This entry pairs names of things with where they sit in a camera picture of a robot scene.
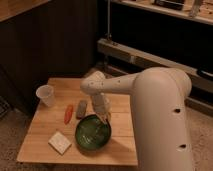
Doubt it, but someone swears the grey brown oblong object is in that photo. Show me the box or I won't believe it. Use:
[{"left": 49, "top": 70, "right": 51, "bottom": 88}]
[{"left": 76, "top": 100, "right": 87, "bottom": 119}]

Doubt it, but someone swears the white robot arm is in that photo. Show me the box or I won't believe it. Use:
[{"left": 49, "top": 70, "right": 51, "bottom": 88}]
[{"left": 81, "top": 67, "right": 195, "bottom": 171}]

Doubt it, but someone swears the vertical metal pole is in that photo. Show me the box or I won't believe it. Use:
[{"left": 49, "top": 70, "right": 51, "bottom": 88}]
[{"left": 107, "top": 0, "right": 111, "bottom": 41}]

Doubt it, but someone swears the wooden table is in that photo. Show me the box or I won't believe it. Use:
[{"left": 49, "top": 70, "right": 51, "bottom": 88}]
[{"left": 17, "top": 78, "right": 138, "bottom": 166}]

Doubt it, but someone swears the green ceramic bowl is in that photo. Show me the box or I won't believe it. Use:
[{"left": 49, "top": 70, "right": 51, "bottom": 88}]
[{"left": 75, "top": 114, "right": 112, "bottom": 151}]

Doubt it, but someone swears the metal shelf rail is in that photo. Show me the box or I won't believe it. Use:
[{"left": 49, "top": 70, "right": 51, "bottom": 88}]
[{"left": 97, "top": 38, "right": 213, "bottom": 93}]

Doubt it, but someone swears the clear plastic cup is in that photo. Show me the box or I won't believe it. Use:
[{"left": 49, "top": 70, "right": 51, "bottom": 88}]
[{"left": 36, "top": 85, "right": 54, "bottom": 107}]

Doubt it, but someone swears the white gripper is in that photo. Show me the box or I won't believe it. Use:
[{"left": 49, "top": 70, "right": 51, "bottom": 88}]
[{"left": 91, "top": 93, "right": 111, "bottom": 124}]

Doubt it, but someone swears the orange carrot toy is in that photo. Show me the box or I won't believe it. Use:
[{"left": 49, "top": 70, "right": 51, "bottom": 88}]
[{"left": 64, "top": 105, "right": 73, "bottom": 124}]

